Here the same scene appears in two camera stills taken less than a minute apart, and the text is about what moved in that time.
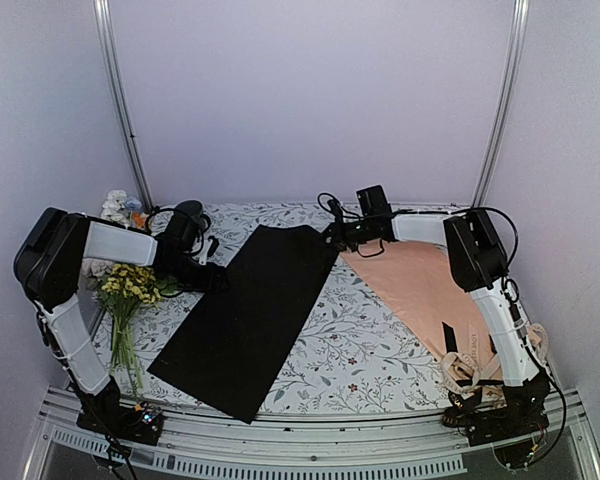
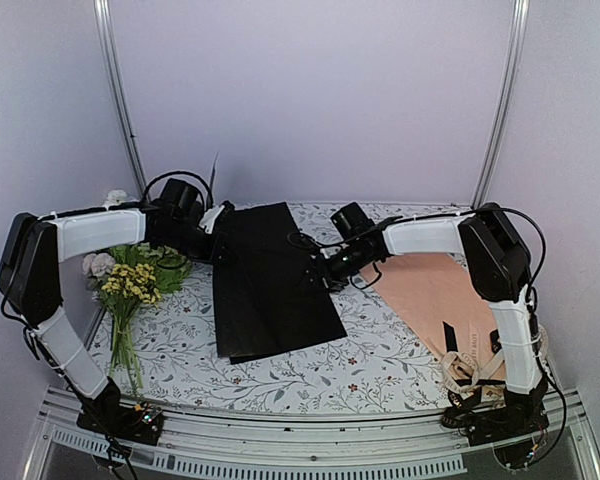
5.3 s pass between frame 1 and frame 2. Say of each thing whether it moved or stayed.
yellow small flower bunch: stayed
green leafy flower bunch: stayed
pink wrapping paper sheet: stayed
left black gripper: moved
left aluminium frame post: stayed
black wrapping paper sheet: moved
